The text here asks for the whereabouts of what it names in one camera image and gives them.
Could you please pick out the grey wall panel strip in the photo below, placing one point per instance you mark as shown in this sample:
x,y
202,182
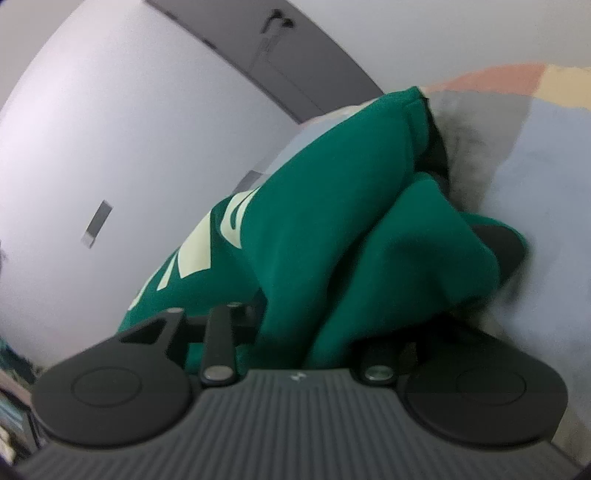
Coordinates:
x,y
97,224

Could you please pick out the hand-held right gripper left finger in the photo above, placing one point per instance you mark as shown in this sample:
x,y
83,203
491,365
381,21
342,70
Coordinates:
x,y
221,332

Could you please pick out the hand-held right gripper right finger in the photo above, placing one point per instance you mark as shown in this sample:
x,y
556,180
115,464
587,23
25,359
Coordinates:
x,y
378,364

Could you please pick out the green printed sweatshirt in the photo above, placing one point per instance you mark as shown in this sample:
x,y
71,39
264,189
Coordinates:
x,y
323,207

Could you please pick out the patchwork blanket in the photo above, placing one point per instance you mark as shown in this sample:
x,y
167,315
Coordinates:
x,y
545,184

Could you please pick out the grey door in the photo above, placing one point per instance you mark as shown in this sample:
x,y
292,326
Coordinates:
x,y
295,60

